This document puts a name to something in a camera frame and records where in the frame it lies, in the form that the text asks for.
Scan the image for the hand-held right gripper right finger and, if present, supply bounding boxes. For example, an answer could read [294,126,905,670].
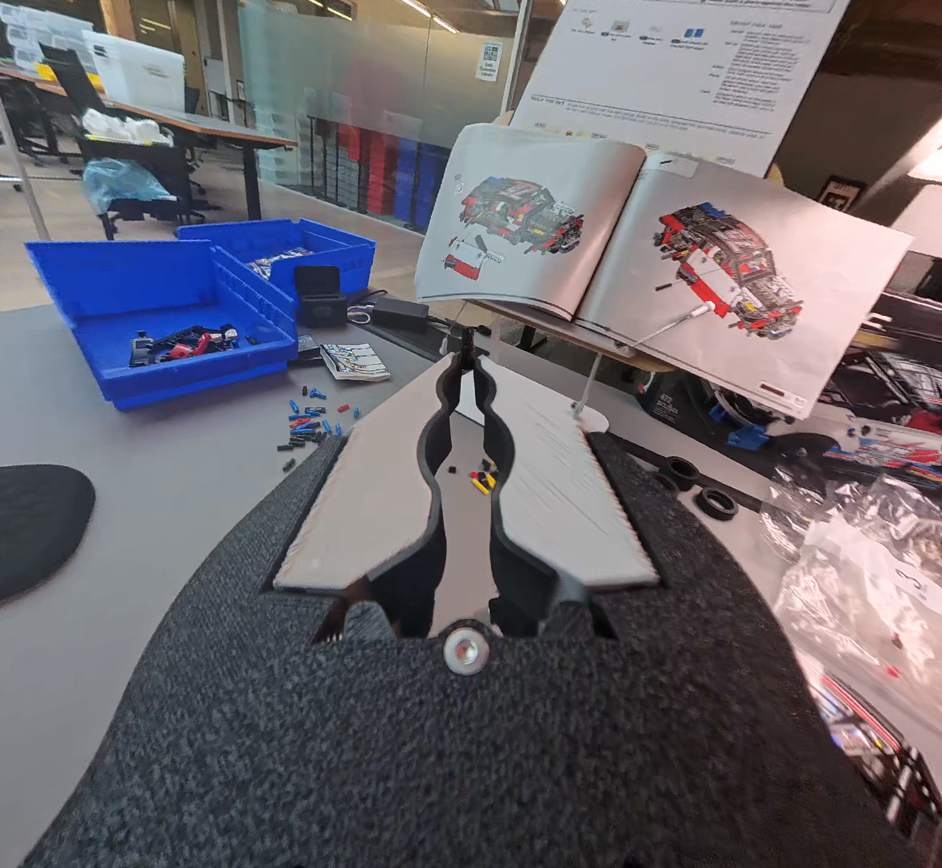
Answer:
[473,357,661,593]

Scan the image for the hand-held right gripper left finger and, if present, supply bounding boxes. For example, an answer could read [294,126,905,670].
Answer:
[272,353,463,595]

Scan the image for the wooden office desk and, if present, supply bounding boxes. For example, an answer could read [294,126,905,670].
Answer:
[0,65,300,222]

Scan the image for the white book stand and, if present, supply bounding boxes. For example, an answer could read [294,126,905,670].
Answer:
[442,297,719,443]

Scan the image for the pile of small toy pieces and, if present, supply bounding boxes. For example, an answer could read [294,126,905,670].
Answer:
[445,459,502,498]

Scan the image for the scatter of toy pins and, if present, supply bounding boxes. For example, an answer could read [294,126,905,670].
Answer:
[277,385,362,452]

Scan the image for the folded sticker sheet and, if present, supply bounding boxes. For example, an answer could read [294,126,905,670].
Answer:
[319,341,392,384]

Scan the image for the black power adapter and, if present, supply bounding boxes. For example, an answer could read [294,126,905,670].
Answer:
[373,296,432,332]

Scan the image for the black open case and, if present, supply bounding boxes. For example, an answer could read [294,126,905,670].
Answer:
[293,264,347,329]

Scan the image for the black and red toy parts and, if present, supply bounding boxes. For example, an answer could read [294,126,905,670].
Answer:
[128,323,259,369]

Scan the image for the clear bag of toy pieces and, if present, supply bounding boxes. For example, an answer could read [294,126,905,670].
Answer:
[246,249,318,278]

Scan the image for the open instruction book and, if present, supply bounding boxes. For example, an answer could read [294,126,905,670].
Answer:
[414,121,914,421]

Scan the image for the clear plastic bags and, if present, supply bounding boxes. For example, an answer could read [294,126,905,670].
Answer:
[757,455,942,681]

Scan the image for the toy set box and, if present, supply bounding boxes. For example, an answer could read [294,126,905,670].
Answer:
[633,249,942,476]

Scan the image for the stack of red and blue bins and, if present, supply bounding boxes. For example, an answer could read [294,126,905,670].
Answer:
[305,113,454,233]

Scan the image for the black rolling cart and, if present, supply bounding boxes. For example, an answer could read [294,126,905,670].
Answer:
[80,109,194,241]

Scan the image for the blue plastic bag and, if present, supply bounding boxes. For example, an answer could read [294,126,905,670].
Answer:
[81,157,178,215]

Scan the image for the white plastic bags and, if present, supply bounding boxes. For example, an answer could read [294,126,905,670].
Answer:
[80,108,175,145]

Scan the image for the white printed instruction board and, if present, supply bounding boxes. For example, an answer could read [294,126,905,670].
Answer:
[509,0,879,178]

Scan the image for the white storage boxes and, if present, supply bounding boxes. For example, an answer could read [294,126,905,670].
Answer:
[80,28,185,112]

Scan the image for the black office chairs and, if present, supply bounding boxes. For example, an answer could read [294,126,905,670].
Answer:
[0,43,97,171]

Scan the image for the ceiling light strip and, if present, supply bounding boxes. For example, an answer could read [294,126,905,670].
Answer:
[374,0,462,35]

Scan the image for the black desk cable cover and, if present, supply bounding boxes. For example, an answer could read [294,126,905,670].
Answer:
[360,323,443,362]

